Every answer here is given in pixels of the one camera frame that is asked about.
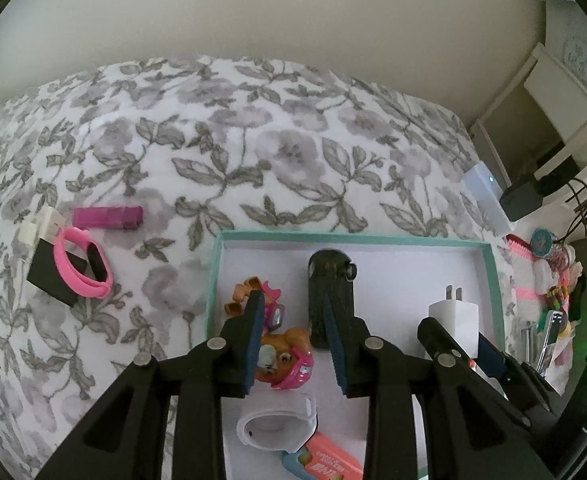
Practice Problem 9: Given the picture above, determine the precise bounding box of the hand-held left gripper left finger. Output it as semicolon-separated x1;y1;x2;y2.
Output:
38;290;266;480

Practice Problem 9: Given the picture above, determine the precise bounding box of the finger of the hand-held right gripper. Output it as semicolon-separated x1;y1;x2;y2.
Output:
476;332;524;386
417;316;499;391

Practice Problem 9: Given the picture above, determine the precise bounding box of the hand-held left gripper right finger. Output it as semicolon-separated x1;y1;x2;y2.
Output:
322;294;539;480

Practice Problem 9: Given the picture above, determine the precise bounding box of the white charger plug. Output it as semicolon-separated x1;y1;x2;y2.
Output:
427;285;480;361

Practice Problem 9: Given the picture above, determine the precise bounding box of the pink dog toy figure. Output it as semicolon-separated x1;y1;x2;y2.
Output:
226;276;317;391

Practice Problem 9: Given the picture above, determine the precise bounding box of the black toy skateboard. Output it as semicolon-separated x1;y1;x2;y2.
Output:
307;249;357;348

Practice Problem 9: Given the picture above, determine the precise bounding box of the teal cardboard box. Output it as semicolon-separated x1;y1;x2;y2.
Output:
206;230;507;480

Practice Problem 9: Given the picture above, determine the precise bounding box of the white wristband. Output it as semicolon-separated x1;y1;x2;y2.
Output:
236;394;319;456

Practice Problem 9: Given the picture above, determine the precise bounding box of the orange and blue packet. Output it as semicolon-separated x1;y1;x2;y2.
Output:
280;431;364;480

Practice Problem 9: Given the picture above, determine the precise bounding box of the silver phone stand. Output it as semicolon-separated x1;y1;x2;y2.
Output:
521;317;539;366

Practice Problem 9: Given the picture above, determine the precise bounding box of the smartphone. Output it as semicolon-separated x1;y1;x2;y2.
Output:
536;310;569;376

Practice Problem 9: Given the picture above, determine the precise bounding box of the white small case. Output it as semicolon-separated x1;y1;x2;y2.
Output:
532;262;557;286

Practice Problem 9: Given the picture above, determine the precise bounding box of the round blue tin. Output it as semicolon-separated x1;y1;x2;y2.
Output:
531;228;554;258

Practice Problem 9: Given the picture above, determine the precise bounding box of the white power device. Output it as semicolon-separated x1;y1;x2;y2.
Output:
462;162;511;236

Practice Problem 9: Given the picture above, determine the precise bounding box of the black charger adapter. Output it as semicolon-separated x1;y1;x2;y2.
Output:
499;182;544;222

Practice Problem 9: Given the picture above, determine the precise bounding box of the purple lighter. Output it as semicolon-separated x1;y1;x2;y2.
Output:
72;205;144;231

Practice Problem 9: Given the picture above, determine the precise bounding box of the pink fitness band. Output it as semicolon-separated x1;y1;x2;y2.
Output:
53;227;111;298

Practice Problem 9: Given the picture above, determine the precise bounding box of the floral grey white blanket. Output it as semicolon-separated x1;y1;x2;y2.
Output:
0;55;519;480

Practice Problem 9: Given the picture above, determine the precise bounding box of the small black box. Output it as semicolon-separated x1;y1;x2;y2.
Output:
27;240;94;307

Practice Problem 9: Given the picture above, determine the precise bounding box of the white usb connector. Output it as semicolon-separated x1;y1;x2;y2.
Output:
36;206;66;233

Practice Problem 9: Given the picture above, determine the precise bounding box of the white wooden shelf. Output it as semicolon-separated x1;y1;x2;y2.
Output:
471;42;587;186

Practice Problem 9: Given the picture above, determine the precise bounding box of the colourful bead bracelet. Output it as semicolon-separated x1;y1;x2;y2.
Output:
546;285;574;311

